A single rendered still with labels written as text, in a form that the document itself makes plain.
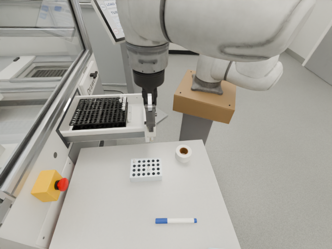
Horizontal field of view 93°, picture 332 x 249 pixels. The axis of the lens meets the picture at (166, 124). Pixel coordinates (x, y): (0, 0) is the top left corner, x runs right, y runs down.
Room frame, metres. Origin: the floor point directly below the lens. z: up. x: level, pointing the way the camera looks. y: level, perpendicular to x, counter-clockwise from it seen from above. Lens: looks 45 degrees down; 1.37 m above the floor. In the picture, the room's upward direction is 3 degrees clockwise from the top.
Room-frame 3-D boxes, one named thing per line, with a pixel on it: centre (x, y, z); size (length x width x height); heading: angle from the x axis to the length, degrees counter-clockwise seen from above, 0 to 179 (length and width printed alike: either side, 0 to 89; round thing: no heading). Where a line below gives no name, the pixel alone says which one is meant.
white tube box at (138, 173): (0.32, 0.07, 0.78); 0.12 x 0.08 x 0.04; 97
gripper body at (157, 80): (0.35, 0.05, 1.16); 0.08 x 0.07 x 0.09; 7
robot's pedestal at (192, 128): (0.86, -0.23, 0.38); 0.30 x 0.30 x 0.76; 73
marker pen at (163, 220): (0.15, -0.05, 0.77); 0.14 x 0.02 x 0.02; 93
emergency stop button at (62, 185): (0.20, 0.32, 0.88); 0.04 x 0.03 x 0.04; 9
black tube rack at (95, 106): (0.54, 0.30, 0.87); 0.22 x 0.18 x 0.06; 99
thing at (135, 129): (0.54, 0.30, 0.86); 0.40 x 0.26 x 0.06; 99
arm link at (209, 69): (0.85, -0.25, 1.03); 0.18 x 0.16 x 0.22; 56
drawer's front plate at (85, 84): (0.84, 0.46, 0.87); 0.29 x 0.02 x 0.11; 9
